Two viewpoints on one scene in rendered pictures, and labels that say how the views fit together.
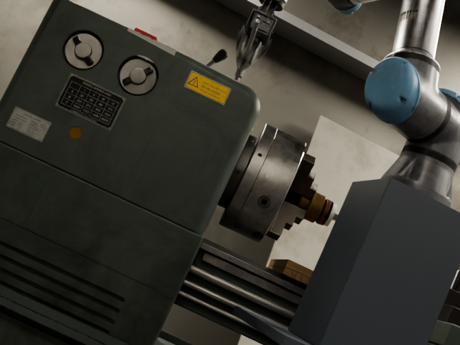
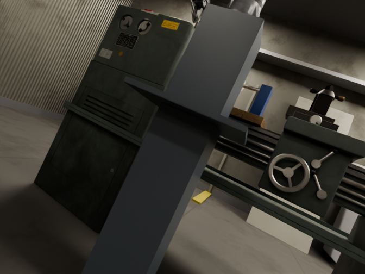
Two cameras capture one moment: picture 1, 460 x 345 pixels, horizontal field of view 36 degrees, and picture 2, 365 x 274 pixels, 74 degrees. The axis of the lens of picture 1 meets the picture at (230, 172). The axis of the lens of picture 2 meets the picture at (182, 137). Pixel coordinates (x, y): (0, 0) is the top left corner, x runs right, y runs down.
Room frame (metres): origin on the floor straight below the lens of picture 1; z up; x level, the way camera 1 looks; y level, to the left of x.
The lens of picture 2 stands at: (0.64, -0.73, 0.64)
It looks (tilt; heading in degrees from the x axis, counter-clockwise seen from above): 1 degrees up; 25
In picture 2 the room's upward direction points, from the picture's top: 25 degrees clockwise
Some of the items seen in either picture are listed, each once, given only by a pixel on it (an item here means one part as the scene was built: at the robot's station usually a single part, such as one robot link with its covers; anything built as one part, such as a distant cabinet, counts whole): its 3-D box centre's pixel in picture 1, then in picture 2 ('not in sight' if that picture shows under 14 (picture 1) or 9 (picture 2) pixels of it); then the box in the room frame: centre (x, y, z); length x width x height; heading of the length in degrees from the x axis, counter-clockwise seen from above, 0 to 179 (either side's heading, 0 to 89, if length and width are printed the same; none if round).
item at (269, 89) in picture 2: not in sight; (259, 106); (2.00, -0.45, 1.00); 0.08 x 0.06 x 0.23; 1
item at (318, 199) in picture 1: (313, 207); not in sight; (1.99, -0.26, 1.08); 0.09 x 0.09 x 0.09; 0
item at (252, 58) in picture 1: (252, 55); (197, 14); (1.85, 0.08, 1.36); 0.06 x 0.03 x 0.09; 0
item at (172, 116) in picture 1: (133, 129); (157, 60); (1.97, 0.29, 1.06); 0.59 x 0.48 x 0.39; 91
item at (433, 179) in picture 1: (420, 179); (241, 14); (1.44, -0.37, 1.15); 0.15 x 0.15 x 0.10
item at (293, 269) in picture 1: (324, 288); (239, 119); (2.00, -0.38, 0.88); 0.36 x 0.30 x 0.04; 1
